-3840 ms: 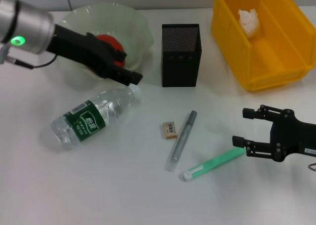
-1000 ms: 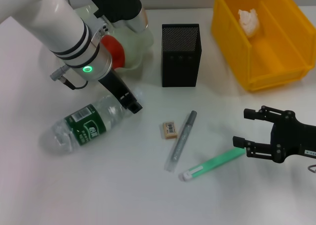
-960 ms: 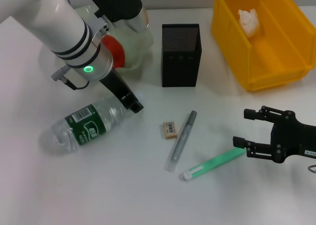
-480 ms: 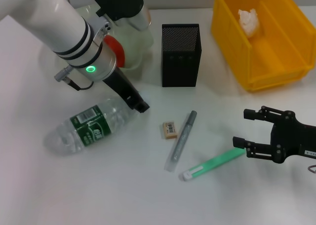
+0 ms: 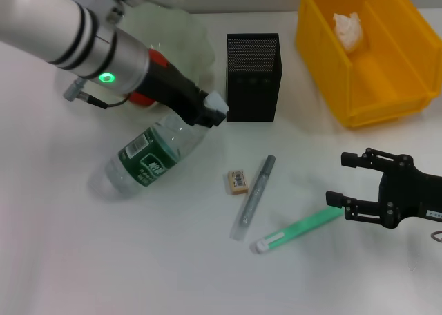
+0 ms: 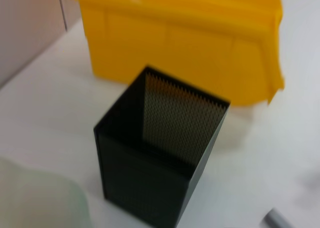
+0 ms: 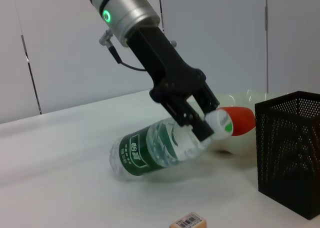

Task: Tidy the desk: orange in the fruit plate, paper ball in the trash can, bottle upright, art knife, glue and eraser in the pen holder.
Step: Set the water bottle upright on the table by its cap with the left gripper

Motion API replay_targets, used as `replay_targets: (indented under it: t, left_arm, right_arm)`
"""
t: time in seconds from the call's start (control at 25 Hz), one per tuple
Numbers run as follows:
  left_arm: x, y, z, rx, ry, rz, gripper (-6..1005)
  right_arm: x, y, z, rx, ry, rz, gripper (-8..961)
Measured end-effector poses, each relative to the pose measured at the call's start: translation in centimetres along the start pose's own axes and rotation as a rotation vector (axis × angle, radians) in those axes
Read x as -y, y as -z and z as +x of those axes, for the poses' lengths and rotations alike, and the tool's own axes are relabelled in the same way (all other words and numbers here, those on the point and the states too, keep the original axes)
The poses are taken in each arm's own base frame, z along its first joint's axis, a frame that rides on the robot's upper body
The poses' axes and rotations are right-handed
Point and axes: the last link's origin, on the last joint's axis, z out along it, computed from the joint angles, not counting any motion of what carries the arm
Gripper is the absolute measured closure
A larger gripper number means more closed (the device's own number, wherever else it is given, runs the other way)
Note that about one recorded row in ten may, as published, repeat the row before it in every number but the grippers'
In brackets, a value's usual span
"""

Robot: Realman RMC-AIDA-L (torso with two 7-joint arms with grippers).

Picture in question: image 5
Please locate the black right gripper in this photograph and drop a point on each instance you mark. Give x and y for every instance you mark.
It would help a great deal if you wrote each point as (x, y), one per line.
(407, 195)

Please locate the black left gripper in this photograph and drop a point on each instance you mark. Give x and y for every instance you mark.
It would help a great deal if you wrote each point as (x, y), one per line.
(172, 87)

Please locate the orange plush fruit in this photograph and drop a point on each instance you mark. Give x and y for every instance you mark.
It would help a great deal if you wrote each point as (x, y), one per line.
(141, 100)

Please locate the clear green-label water bottle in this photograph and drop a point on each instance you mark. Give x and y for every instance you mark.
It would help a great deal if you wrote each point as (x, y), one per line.
(148, 156)

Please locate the white paper ball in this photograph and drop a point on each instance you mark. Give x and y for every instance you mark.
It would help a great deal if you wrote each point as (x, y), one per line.
(348, 31)

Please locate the black mesh pen holder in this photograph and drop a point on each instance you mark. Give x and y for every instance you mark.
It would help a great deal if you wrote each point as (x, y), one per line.
(253, 87)

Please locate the beige barcode eraser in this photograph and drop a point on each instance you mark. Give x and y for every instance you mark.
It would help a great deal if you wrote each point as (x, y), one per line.
(238, 182)

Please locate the mint green pen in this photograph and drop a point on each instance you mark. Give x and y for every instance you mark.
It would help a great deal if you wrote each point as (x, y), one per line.
(300, 228)

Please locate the grey pen in clear sleeve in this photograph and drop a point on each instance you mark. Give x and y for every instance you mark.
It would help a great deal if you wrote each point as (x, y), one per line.
(257, 187)

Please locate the pale green wavy fruit plate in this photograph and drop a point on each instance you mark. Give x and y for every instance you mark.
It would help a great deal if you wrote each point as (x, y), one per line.
(179, 35)

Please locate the yellow plastic bin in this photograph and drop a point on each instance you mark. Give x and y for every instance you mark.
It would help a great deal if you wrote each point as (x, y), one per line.
(380, 80)

